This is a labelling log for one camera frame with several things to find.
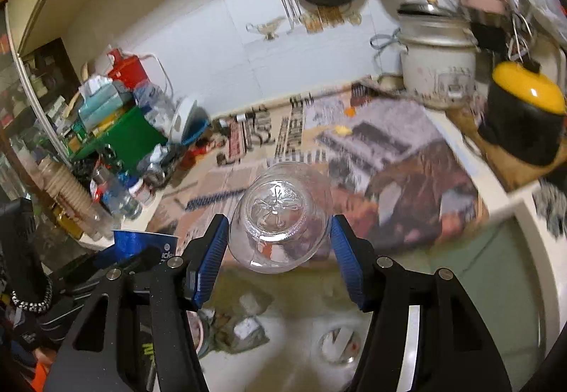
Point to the blue paper cup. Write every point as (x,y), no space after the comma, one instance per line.
(137,241)

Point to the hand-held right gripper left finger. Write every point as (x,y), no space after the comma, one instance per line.
(208,259)

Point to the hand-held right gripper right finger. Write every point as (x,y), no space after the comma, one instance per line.
(350,259)

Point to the white medicine bottle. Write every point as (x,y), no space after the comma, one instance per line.
(142,193)

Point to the dark patterned knife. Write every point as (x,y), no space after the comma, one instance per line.
(212,200)

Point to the newspaper sheet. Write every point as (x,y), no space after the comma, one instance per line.
(398,179)

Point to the blue bowl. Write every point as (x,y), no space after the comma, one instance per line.
(199,135)

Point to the black pot with yellow lid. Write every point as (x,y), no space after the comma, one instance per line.
(522,126)

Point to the grey plastic bag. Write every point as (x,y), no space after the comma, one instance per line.
(243,332)

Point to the pink utensil holder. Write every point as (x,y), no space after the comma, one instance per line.
(483,2)

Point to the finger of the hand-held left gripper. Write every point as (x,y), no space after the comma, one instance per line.
(133,261)

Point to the grey cloth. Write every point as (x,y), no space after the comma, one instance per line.
(551,206)

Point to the clear water bottle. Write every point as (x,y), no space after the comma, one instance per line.
(117,197)

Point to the clear plastic jar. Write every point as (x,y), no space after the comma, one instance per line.
(274,206)

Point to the dark display cabinet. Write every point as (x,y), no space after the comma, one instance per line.
(31,100)

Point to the stack of paper cups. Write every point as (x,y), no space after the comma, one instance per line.
(71,197)

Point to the teal tissue box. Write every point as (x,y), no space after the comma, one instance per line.
(104,104)

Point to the green plastic box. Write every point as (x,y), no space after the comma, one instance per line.
(124,135)

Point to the white plate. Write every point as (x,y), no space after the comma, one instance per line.
(182,120)

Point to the white rice cooker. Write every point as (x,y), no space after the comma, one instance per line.
(436,60)

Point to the wooden cutting board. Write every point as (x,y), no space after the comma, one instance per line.
(509,173)

